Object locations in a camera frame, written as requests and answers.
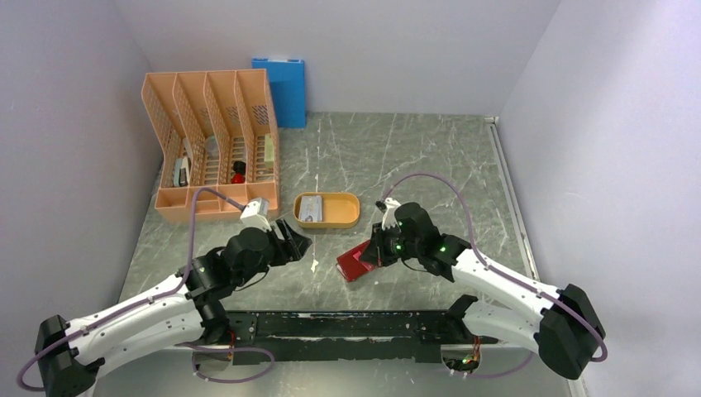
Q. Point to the red leather card holder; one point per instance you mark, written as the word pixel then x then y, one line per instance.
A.
pixel 350 266

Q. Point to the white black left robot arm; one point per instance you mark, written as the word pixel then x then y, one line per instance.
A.
pixel 184 308

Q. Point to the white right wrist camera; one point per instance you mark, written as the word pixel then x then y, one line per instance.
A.
pixel 388 207

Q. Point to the credit cards stack in tray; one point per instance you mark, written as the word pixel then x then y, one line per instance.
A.
pixel 310 208

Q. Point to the beige eraser block in organizer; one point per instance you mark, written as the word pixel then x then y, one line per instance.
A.
pixel 269 151

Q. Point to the orange plastic file organizer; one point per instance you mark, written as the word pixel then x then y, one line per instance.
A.
pixel 213 118

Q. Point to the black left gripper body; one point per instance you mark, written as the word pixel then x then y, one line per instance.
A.
pixel 275 253

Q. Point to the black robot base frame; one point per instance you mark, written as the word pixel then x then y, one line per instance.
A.
pixel 420 335

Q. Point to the yellow oval tray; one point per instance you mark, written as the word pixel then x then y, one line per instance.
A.
pixel 341 210

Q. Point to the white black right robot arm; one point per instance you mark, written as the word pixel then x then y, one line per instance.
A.
pixel 559 325

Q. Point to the white stapler in organizer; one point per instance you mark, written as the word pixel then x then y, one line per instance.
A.
pixel 181 172

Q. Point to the blue plastic box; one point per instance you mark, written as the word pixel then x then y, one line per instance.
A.
pixel 287 84

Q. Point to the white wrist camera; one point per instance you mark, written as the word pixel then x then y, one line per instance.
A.
pixel 255 213
pixel 388 207

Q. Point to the black red item in organizer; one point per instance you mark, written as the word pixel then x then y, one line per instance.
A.
pixel 239 172

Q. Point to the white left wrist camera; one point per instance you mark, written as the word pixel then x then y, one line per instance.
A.
pixel 255 213

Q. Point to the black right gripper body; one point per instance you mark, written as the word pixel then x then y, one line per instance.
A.
pixel 394 246

